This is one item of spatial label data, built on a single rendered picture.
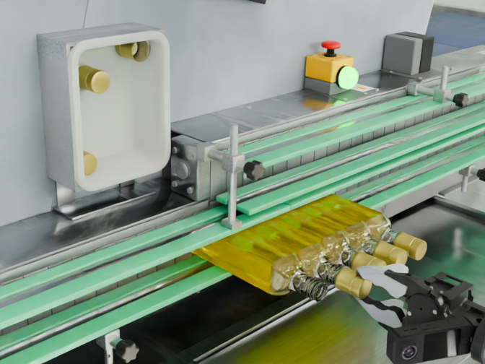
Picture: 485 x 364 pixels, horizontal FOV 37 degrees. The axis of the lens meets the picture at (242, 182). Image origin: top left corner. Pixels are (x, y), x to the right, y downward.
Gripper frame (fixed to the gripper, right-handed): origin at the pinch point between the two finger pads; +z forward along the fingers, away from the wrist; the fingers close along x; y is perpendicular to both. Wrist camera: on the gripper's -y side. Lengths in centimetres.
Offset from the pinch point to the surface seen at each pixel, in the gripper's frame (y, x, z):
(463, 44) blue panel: 113, 14, 49
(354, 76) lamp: 37, 19, 31
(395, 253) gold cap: 10.6, 1.3, 1.2
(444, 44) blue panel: 109, 14, 52
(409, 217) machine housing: 58, -16, 27
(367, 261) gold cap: 4.9, 1.5, 2.4
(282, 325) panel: -1.0, -12.9, 13.5
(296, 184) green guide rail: 11.0, 6.0, 22.5
